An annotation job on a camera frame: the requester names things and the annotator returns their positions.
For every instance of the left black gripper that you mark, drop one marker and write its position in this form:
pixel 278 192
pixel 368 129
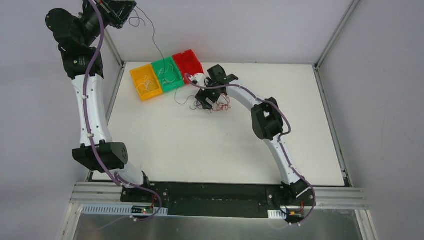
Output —
pixel 118 9

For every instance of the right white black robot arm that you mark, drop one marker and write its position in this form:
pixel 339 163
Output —
pixel 267 123

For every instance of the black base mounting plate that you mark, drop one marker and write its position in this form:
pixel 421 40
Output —
pixel 216 199

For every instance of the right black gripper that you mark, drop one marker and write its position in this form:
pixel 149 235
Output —
pixel 205 97

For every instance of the red plastic bin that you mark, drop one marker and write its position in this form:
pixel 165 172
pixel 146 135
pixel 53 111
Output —
pixel 188 63

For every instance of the yellow plastic bin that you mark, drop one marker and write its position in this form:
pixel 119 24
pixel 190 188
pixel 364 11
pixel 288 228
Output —
pixel 146 82

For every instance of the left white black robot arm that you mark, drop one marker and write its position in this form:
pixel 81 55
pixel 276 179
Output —
pixel 79 40

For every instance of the aluminium front rail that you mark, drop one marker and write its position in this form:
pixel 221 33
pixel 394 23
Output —
pixel 339 198

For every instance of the green plastic bin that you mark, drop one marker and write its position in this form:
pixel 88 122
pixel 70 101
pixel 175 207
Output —
pixel 168 74

